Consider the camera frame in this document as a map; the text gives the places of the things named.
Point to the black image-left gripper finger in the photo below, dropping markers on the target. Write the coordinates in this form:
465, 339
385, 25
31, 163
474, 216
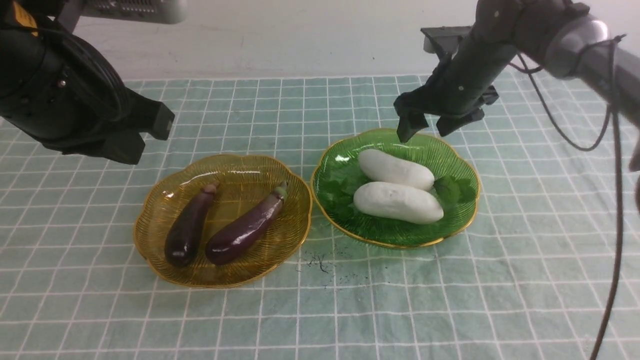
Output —
125, 147
157, 119

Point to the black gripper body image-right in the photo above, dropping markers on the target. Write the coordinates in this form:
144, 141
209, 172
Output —
470, 59

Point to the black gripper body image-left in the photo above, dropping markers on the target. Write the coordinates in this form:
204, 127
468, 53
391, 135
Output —
60, 91

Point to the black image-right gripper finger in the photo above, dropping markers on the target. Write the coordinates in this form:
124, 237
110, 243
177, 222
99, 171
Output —
409, 124
450, 124

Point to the white radish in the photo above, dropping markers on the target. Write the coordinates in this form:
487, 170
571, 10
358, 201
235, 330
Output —
383, 200
379, 166

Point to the purple eggplant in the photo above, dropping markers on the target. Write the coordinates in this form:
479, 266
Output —
241, 234
184, 236

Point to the green glass plate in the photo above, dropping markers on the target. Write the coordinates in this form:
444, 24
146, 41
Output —
338, 176

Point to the amber glass plate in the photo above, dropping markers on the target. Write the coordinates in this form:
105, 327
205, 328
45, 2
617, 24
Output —
244, 181

